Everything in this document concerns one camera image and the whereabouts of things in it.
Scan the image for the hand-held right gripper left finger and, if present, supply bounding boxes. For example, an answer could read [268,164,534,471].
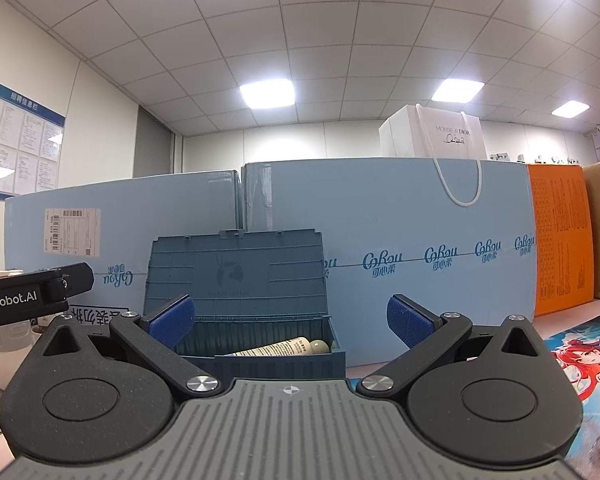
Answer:
[30,294,228,402]

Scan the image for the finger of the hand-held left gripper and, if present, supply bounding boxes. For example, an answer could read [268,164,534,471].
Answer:
[50,262,95,303]

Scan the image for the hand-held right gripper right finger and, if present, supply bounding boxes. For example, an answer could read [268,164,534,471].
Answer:
[356,294,552,402]

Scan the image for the blue plastic storage box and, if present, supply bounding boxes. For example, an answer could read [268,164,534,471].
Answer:
[142,229,347,380]

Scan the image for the white shipping label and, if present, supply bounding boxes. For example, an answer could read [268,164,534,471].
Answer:
[43,208,103,262]

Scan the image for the white cup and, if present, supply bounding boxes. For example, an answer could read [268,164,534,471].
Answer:
[0,316,39,392]

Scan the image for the large blue carton with label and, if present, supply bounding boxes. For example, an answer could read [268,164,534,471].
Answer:
[4,168,244,328]

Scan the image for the large blue printed carton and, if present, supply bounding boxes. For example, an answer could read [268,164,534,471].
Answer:
[241,156,539,367]

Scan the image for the cream tube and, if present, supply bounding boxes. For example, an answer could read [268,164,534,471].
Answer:
[224,338,332,359]

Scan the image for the grey door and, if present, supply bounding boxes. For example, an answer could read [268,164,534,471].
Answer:
[136,106,184,179]

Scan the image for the orange box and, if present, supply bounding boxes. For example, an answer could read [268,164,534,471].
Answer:
[526,162,595,317]

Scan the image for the printed desk mat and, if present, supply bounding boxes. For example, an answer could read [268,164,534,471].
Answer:
[544,306,600,462]

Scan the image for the white paper bag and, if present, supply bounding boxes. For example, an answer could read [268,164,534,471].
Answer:
[378,103,487,207]

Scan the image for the ceiling light panel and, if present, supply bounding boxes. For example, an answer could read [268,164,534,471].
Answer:
[239,79,297,112]
[551,101,592,119]
[431,78,487,104]

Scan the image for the wall notice poster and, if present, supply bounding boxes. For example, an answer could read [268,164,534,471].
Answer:
[0,73,67,202]

